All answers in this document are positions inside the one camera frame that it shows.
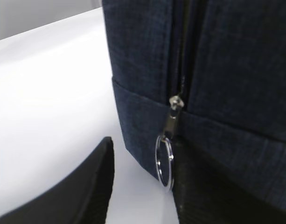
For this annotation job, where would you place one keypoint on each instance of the dark blue lunch bag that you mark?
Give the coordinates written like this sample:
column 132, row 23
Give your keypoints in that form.
column 226, row 59

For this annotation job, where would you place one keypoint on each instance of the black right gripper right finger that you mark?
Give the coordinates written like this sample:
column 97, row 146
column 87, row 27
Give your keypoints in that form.
column 203, row 195

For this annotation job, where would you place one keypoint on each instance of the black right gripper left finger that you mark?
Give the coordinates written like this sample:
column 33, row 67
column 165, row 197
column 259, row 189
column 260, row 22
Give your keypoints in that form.
column 80, row 198

